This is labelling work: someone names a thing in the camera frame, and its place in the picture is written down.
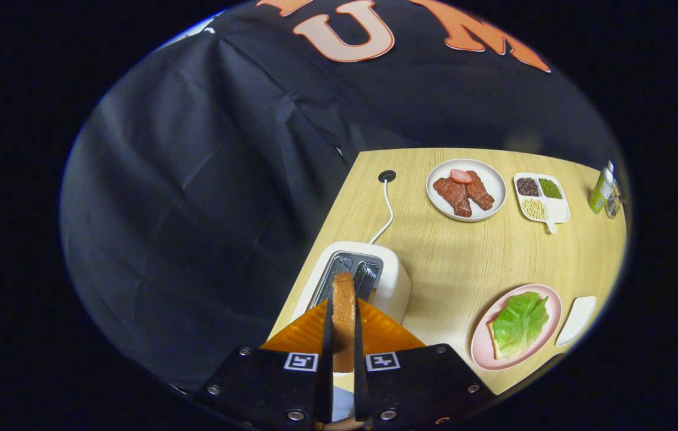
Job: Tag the pile of pale soybeans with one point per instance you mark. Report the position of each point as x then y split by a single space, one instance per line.
534 209

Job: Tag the pile of dark beans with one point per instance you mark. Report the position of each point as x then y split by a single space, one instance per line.
528 187

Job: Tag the bread slice with ham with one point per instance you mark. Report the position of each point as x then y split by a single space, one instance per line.
494 347

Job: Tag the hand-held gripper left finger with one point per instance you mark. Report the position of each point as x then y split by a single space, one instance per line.
273 389

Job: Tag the white round plate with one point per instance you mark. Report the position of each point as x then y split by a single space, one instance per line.
491 179

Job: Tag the pile of green beans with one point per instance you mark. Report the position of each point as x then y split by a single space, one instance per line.
550 188

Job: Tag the plain toasted bread slice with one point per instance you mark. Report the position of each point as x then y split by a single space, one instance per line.
343 317

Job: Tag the white divided dish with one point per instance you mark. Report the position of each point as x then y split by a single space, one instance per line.
557 211

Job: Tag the white toaster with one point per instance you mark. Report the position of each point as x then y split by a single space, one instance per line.
395 281

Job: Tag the pink sausage slice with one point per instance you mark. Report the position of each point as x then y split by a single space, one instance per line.
461 176

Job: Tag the pink round plate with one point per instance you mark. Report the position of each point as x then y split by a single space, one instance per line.
545 299

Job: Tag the green and silver bottle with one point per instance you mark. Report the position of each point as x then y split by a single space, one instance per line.
601 191

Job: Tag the white rectangular dish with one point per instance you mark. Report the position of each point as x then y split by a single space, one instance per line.
575 320

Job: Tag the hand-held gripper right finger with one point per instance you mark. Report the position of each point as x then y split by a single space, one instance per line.
416 389

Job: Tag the green lettuce leaf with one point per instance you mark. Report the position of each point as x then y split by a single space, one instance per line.
521 323

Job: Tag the black backdrop cloth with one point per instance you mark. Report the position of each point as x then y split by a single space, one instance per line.
195 197

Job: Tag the brown meat piece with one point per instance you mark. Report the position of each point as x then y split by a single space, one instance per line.
481 191
452 196

